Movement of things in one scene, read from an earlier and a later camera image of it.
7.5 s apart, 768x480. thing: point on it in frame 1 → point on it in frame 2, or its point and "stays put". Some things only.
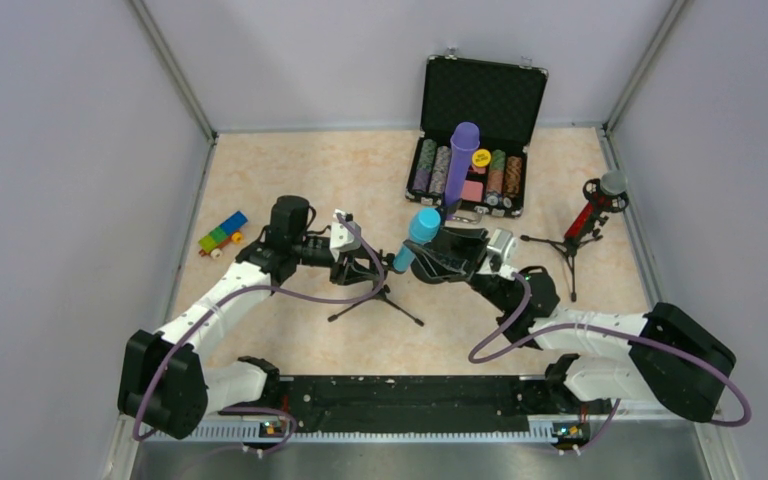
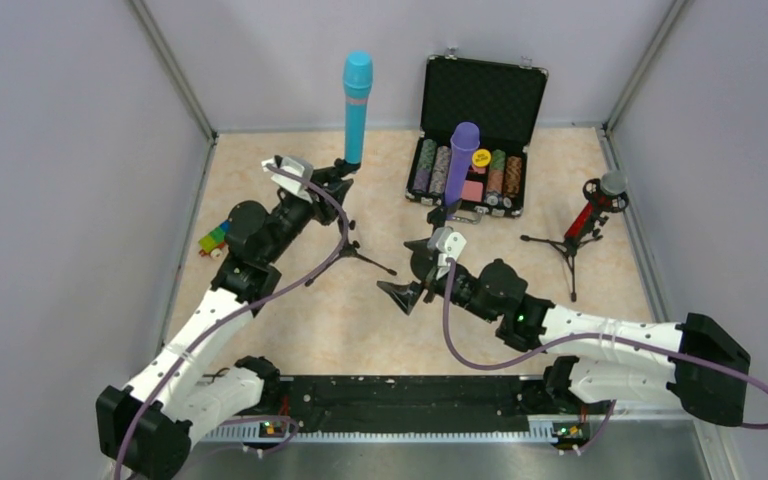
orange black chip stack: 514,165 stays put
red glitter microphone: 612,182 stays put
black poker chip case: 503,100 stays put
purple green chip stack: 423,172 stays put
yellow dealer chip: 481,157 stays put
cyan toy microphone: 423,228 → 357,81
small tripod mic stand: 387,262 → 349,248
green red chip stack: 496,176 stays put
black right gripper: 470,248 → 430,273
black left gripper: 352,267 → 327,192
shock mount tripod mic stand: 590,230 stays put
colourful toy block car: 213,243 stays put
